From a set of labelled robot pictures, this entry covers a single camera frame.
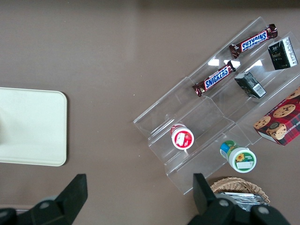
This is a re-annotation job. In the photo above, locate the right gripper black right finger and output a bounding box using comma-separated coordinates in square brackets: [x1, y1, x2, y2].
[187, 173, 289, 225]

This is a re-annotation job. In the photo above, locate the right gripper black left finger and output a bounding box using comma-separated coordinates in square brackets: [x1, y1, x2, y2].
[0, 173, 89, 225]

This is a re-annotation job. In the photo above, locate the aluminium foil tray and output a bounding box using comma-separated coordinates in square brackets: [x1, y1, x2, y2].
[214, 191, 268, 212]

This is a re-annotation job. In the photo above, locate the light wicker basket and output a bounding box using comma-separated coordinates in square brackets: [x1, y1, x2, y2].
[209, 176, 270, 205]

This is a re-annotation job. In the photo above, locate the beige plastic tray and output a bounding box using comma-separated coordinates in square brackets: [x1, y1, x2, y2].
[0, 87, 68, 167]

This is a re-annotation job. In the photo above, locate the green lid yogurt cup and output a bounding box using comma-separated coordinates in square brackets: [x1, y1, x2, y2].
[219, 140, 257, 174]

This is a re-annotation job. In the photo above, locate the red lid yogurt cup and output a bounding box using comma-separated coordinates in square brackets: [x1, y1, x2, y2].
[170, 123, 195, 150]

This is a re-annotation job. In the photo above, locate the clear acrylic stepped stand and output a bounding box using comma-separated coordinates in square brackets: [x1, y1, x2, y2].
[132, 16, 300, 196]

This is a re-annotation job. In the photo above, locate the red tartan cookie box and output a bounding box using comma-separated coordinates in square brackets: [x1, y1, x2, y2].
[253, 86, 300, 147]

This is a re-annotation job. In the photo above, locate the dark green small carton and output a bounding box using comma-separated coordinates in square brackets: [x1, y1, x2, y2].
[234, 71, 268, 99]

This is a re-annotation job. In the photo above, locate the brown Snickers bar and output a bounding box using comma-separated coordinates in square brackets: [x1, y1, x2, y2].
[192, 60, 241, 98]
[228, 23, 279, 60]

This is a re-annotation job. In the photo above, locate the black carton with white side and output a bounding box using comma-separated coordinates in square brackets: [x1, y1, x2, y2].
[267, 37, 299, 71]

